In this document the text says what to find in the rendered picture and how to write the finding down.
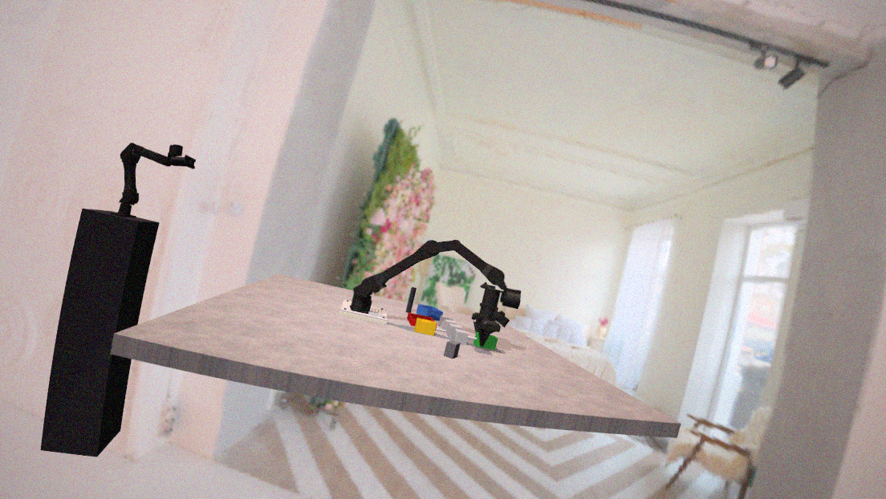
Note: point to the red tray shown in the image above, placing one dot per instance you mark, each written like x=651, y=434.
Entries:
x=413, y=317

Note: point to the yellow block with grey metal pin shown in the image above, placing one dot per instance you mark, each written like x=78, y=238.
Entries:
x=425, y=326

